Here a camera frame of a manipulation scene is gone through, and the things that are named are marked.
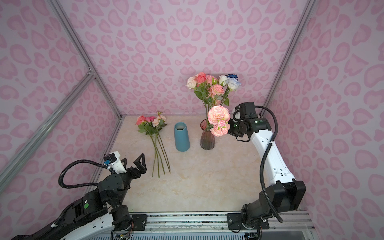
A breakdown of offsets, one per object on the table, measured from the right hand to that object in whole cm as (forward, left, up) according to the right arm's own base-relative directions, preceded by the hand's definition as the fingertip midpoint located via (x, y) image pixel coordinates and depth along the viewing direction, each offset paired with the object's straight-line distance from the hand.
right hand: (224, 126), depth 76 cm
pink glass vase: (+5, +8, -19) cm, 21 cm away
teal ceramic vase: (+4, +24, -19) cm, 31 cm away
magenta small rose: (+26, +50, -23) cm, 61 cm away
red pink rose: (+17, +53, -23) cm, 60 cm away
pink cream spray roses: (+22, +44, -23) cm, 54 cm away
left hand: (-17, +40, 0) cm, 44 cm away
